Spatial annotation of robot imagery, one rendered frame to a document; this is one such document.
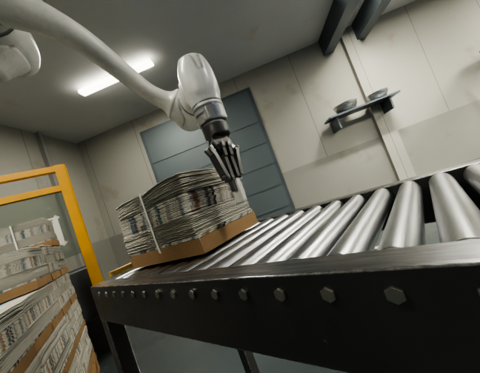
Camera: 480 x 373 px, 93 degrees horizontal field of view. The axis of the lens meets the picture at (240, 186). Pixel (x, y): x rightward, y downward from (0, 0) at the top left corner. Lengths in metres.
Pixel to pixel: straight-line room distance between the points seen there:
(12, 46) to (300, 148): 4.42
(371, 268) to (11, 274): 1.60
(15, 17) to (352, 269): 0.83
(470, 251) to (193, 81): 0.63
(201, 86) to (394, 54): 5.47
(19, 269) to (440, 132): 6.05
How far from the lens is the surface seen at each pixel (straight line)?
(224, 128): 0.65
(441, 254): 0.28
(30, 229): 2.27
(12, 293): 1.66
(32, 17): 0.81
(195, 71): 0.70
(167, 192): 0.67
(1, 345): 1.14
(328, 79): 5.36
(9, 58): 0.96
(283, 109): 5.00
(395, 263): 0.27
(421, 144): 5.65
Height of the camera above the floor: 0.91
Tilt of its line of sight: 3 degrees up
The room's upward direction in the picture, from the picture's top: 20 degrees counter-clockwise
